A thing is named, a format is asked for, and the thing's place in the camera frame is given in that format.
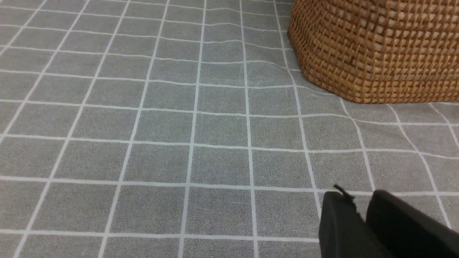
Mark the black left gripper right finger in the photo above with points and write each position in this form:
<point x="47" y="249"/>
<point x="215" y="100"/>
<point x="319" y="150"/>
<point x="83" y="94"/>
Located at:
<point x="407" y="232"/>

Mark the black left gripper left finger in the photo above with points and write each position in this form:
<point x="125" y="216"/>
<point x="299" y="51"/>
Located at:
<point x="343" y="233"/>

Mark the woven wicker basket green lining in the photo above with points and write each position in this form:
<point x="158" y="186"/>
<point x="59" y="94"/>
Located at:
<point x="379" y="51"/>

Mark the grey checked tablecloth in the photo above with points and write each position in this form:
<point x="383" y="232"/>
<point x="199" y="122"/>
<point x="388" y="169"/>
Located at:
<point x="185" y="128"/>

